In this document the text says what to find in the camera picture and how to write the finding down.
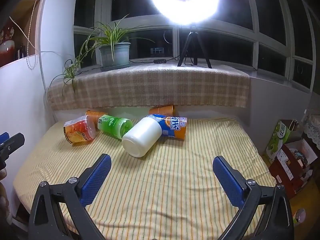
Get red white ceramic jar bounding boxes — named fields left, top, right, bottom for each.
left=0, top=22, right=15, bottom=67

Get white plastic cup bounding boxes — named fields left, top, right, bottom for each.
left=121, top=116, right=162, bottom=158

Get black tripod stand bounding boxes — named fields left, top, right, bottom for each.
left=177, top=27, right=212, bottom=69

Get red cardboard box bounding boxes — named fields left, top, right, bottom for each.
left=269, top=139, right=318, bottom=199

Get beige plaid sill cloth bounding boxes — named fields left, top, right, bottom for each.
left=47, top=64, right=251, bottom=111

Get bright ring light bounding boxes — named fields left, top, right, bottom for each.
left=152, top=0, right=220, bottom=25

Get orange paper cup back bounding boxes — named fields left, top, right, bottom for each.
left=149, top=105, right=175, bottom=116

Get blue orange paper cup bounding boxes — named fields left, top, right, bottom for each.
left=148, top=114, right=188, bottom=140

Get orange paper cup left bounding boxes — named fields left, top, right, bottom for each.
left=85, top=110, right=107, bottom=128

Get potted spider plant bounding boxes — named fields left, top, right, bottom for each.
left=52, top=20, right=140, bottom=92

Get green plastic tea cup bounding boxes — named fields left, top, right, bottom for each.
left=97, top=114, right=133, bottom=140

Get black power strip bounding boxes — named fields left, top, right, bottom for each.
left=153, top=59, right=167, bottom=64

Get green white carton box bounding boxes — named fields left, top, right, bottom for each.
left=264, top=119, right=299, bottom=163

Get yellow striped table cloth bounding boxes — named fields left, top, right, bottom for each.
left=13, top=118, right=276, bottom=239

